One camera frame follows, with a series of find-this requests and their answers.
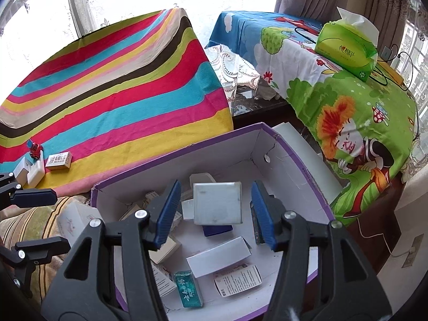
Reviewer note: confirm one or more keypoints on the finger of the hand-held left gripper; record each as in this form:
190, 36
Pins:
43, 249
33, 197

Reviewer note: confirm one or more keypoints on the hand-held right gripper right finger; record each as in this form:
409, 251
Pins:
262, 214

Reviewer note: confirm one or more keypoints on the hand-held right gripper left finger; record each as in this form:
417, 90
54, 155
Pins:
167, 214

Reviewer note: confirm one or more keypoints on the grey square box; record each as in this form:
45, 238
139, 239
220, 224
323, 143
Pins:
217, 204

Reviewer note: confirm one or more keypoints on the purple-rimmed cardboard box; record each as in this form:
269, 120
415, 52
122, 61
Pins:
234, 153

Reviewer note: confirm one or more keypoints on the striped cushion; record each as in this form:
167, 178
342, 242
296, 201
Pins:
36, 220

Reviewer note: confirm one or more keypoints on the plain white box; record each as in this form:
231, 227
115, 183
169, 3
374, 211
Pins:
35, 173
20, 171

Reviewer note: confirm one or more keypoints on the beige small box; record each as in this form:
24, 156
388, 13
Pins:
165, 250

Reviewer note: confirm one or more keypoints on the small box with printed label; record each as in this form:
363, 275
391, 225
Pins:
59, 161

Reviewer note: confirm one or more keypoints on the white box with red print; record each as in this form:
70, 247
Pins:
78, 219

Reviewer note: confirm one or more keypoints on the red toy car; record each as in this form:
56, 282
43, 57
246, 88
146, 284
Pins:
35, 149

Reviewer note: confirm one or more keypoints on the navy blue small box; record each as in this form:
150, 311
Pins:
217, 230

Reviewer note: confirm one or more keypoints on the white translucent container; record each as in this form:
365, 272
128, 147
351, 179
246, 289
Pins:
200, 179

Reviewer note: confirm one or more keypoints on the long white box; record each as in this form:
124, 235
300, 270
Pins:
217, 255

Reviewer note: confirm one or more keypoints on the white printed medicine box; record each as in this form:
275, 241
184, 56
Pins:
164, 279

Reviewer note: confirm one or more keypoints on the teal small box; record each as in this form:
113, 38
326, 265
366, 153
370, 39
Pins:
189, 289

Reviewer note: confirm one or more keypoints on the dark glossy table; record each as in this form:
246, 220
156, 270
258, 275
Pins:
264, 107

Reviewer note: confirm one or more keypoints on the striped colourful blanket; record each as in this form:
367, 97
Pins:
117, 100

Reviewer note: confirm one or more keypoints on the cartoon printed cloth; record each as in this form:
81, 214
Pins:
351, 107

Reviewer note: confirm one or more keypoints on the white lace tablecloth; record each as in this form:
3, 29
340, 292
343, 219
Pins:
230, 70

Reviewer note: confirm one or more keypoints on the floor socket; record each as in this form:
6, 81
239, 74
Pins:
413, 250

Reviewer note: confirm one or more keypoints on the green tissue pack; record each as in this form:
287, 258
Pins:
344, 46

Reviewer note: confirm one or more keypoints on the white charger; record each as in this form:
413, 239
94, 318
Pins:
388, 53

